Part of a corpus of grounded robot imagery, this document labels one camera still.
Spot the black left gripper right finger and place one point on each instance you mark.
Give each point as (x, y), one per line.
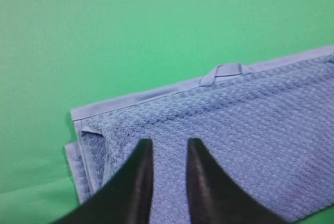
(213, 197)

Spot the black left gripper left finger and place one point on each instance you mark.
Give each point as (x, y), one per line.
(126, 197)

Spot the blue waffle-weave towel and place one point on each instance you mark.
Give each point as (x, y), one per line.
(269, 125)

